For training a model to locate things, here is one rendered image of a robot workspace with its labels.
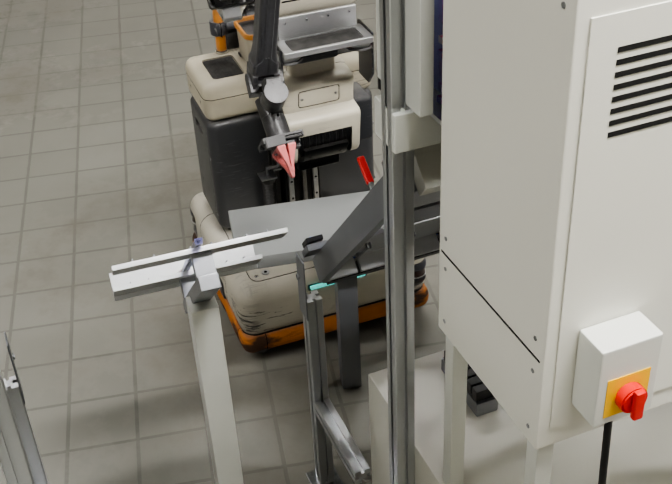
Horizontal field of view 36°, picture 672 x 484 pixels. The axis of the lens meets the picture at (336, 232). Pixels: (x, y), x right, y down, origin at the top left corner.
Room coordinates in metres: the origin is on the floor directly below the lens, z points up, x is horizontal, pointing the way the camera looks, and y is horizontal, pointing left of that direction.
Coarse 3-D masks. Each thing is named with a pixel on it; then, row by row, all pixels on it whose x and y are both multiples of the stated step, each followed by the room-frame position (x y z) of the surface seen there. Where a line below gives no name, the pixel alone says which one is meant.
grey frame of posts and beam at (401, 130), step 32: (384, 0) 1.46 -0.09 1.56; (384, 32) 1.46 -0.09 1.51; (384, 64) 1.46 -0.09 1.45; (384, 96) 1.46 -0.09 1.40; (384, 128) 1.46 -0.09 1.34; (416, 128) 1.44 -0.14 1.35; (384, 160) 1.46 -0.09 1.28; (384, 192) 1.47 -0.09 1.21; (384, 224) 1.47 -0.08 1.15; (320, 320) 1.91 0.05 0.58; (320, 352) 1.91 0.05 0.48; (320, 384) 1.92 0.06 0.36; (320, 448) 1.90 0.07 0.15; (320, 480) 1.90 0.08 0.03
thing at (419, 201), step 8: (416, 192) 1.66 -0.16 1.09; (440, 192) 1.72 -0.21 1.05; (416, 200) 1.71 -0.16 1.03; (424, 200) 1.73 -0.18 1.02; (432, 200) 1.76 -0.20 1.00; (416, 208) 1.61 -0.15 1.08; (424, 208) 1.62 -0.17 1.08; (432, 208) 1.64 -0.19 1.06; (416, 216) 1.66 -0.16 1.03; (424, 216) 1.68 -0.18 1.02; (432, 216) 1.70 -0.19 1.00
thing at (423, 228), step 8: (416, 224) 1.90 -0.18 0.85; (424, 224) 1.93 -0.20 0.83; (432, 224) 1.96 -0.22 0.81; (376, 232) 1.87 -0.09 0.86; (416, 232) 1.98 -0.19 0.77; (424, 232) 2.01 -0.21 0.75; (432, 232) 2.04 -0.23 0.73; (368, 240) 1.89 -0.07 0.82; (376, 240) 1.91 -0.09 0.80; (360, 248) 1.93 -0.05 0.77; (368, 248) 1.89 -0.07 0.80; (376, 248) 1.99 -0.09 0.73
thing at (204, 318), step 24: (192, 312) 1.67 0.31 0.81; (216, 312) 1.69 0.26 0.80; (192, 336) 1.71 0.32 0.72; (216, 336) 1.68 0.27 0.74; (216, 360) 1.68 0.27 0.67; (216, 384) 1.68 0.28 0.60; (216, 408) 1.68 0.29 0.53; (216, 432) 1.67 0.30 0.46; (216, 456) 1.67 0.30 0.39; (216, 480) 1.69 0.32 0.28; (240, 480) 1.68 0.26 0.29
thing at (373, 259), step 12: (420, 240) 2.04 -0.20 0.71; (432, 240) 2.04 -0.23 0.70; (372, 252) 1.99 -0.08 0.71; (384, 252) 2.00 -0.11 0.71; (420, 252) 2.01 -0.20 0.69; (348, 264) 1.96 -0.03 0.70; (360, 264) 1.97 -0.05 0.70; (372, 264) 1.97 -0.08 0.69; (384, 264) 1.98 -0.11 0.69; (336, 276) 1.94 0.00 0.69
